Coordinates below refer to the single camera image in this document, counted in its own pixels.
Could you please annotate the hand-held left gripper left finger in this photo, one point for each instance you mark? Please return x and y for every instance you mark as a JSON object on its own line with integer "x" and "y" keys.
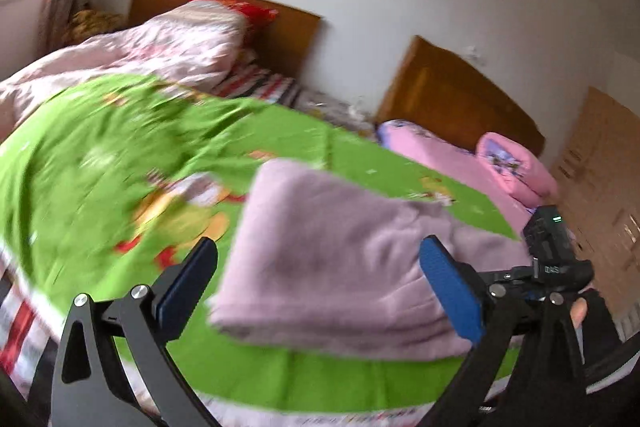
{"x": 192, "y": 277}

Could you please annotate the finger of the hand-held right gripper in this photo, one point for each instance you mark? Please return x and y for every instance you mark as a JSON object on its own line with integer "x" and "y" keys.
{"x": 515, "y": 276}

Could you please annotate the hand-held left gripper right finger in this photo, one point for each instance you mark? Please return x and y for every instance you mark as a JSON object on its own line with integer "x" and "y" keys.
{"x": 452, "y": 292}

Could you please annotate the lilac towel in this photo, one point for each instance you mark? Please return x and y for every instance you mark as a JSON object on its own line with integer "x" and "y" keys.
{"x": 340, "y": 267}

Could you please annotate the person's right forearm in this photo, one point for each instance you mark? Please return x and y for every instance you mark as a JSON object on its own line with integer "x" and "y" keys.
{"x": 605, "y": 332}

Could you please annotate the person's right hand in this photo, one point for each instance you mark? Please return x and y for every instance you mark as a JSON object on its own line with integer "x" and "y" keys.
{"x": 579, "y": 314}

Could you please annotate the pink folded pillow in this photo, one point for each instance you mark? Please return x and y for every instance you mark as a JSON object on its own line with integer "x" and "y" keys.
{"x": 525, "y": 177}

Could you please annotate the light wooden wardrobe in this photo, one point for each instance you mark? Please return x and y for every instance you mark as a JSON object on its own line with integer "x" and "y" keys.
{"x": 600, "y": 157}

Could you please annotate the pink bedsheet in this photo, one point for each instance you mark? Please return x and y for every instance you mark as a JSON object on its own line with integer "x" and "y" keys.
{"x": 440, "y": 157}

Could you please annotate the green printed bedsheet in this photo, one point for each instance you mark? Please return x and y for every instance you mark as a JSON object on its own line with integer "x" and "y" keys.
{"x": 125, "y": 147}

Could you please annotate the large brown wooden headboard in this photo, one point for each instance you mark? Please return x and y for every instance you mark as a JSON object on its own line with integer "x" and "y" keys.
{"x": 450, "y": 92}

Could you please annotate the nightstand with floral cover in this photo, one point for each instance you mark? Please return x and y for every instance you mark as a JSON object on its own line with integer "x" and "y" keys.
{"x": 325, "y": 107}

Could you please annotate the pale pink patterned quilt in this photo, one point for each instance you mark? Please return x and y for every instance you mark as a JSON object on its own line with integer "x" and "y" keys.
{"x": 150, "y": 42}

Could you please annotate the small brown wooden headboard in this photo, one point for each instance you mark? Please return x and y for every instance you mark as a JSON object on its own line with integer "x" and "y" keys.
{"x": 290, "y": 42}

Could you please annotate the red pillow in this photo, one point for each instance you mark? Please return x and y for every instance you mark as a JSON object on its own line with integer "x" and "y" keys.
{"x": 250, "y": 12}

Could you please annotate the yellow brown patterned blanket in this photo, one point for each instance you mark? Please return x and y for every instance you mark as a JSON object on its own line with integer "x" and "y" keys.
{"x": 90, "y": 24}

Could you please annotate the white wall socket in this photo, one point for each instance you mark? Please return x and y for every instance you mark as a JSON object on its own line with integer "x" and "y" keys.
{"x": 473, "y": 53}

